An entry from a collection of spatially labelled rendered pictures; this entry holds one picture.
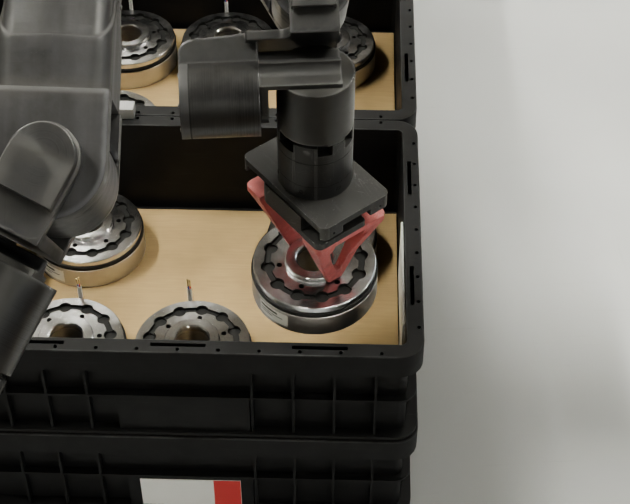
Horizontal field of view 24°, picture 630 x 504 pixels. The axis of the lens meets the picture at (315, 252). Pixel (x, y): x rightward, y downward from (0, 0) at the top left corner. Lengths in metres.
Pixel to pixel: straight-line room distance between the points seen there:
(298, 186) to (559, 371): 0.48
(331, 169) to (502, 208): 0.59
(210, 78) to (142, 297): 0.38
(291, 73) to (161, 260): 0.40
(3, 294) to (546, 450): 0.81
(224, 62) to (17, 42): 0.35
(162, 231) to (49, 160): 0.75
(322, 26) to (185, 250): 0.43
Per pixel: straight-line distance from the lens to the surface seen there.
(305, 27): 1.03
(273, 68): 1.04
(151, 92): 1.59
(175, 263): 1.39
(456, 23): 1.91
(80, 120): 0.70
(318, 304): 1.16
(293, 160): 1.07
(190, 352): 1.18
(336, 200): 1.10
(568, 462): 1.41
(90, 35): 0.71
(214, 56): 1.05
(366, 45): 1.59
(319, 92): 1.03
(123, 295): 1.37
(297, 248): 1.19
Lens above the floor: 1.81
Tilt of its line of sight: 45 degrees down
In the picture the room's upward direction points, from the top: straight up
